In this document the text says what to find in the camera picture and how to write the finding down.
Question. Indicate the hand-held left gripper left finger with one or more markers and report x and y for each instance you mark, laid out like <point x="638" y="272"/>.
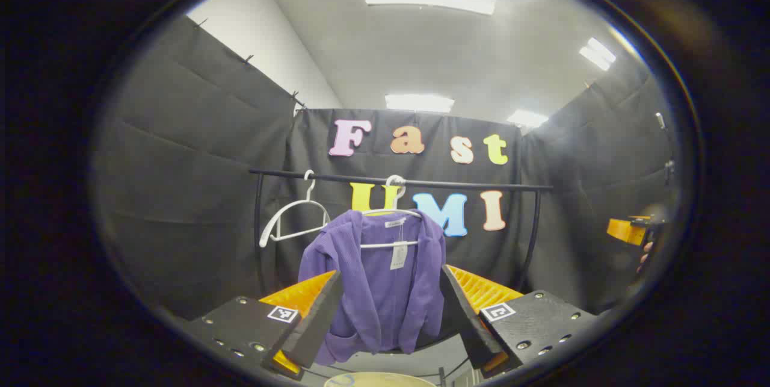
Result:
<point x="316" y="315"/>

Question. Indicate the purple knit cardigan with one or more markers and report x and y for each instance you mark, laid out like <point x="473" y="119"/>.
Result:
<point x="373" y="291"/>

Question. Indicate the black backdrop cloth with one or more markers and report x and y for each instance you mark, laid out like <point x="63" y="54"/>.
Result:
<point x="180" y="164"/>

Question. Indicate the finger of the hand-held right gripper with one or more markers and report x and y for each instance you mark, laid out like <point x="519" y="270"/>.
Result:
<point x="625" y="231"/>

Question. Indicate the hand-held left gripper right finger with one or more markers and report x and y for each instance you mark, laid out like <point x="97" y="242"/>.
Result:
<point x="466" y="315"/>

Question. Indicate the white hanger with wide shoulders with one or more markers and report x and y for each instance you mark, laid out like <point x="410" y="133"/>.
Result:
<point x="388" y="212"/>

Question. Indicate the beige laundry hamper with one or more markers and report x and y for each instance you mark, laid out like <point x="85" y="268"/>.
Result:
<point x="379" y="381"/>

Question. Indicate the white plastic hanger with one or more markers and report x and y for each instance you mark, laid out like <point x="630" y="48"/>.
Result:
<point x="295" y="209"/>

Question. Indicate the dark stand with white tip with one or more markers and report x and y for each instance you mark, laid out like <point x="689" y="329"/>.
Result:
<point x="669" y="170"/>

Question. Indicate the black clothes rack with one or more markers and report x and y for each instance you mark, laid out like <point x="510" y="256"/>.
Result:
<point x="457" y="183"/>

